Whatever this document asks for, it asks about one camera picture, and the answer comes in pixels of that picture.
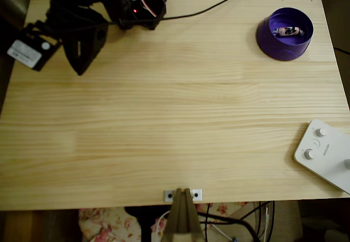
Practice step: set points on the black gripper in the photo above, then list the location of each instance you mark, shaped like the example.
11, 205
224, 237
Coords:
82, 43

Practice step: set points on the candy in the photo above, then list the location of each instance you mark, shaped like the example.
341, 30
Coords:
288, 31

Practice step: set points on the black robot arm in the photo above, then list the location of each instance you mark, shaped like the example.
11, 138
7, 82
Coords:
142, 12

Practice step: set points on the purple bowl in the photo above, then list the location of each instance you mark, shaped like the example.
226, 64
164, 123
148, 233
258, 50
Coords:
273, 48

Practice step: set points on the floral fabric cushion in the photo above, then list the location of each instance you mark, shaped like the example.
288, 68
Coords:
104, 225

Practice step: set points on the black support leg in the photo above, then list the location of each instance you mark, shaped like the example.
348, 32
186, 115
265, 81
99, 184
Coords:
142, 225

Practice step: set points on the black aluminium mast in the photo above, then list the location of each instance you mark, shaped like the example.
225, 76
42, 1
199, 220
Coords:
181, 220

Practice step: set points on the white control pad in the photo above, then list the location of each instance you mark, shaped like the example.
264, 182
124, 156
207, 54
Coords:
325, 154

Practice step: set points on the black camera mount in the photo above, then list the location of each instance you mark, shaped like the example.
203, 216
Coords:
41, 30

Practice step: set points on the aluminium corner bracket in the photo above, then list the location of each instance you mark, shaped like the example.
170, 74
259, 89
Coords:
198, 195

